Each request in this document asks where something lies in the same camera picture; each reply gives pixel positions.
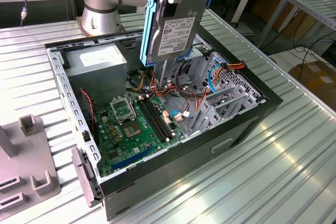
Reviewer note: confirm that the grey plastic case latch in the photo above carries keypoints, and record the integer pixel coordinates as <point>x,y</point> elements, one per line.
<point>84,176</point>

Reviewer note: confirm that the metal slat side table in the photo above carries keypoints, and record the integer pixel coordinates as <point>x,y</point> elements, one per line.
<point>309,3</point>

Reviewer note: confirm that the brown cardboard box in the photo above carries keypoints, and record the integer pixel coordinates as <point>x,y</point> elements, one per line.
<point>317,79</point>

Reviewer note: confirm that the black RAM slot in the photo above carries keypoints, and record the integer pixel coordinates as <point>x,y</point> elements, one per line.
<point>161,119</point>
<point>150,119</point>
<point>158,119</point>
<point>154,119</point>

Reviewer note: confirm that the blue expansion slot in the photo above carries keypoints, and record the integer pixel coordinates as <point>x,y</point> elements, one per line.
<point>131,159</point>

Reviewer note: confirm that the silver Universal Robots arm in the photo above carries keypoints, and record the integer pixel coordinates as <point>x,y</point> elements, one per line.
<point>99,16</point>

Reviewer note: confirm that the black open PC case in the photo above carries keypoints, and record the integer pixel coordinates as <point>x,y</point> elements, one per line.
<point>183,161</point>

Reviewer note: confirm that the grey metal drive cage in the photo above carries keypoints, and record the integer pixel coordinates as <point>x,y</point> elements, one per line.
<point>164,73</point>

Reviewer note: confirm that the grey power supply unit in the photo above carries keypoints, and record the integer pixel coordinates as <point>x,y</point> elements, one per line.
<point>97,77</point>

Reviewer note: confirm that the small black case switch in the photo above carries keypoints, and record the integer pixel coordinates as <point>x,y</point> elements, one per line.
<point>85,136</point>

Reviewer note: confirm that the grey metal disk bay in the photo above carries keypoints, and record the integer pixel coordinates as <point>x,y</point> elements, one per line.
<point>236,82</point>

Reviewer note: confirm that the green motherboard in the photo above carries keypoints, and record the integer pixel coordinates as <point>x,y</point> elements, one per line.
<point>123,153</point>

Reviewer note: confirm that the hard disk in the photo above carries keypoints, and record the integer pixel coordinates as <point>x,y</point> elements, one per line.
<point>178,32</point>

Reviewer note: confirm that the grey parts rack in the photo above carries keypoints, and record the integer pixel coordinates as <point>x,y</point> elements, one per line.
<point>29,161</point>

